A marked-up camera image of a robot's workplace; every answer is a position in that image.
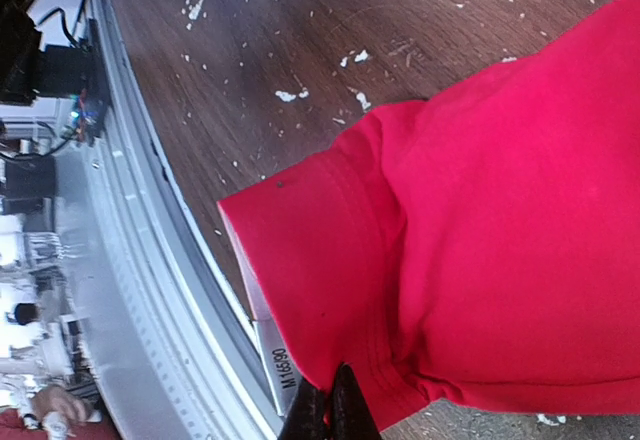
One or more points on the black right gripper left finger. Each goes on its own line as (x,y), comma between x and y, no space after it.
(306,417)

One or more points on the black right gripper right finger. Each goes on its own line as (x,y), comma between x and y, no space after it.
(350,417)

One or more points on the red underwear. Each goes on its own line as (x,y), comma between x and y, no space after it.
(480,247)

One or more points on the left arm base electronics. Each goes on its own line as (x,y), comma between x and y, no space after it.
(86,119)

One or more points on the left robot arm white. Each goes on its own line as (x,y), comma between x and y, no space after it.
(29,72)

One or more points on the person in maroon shirt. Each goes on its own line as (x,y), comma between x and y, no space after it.
(55,413)

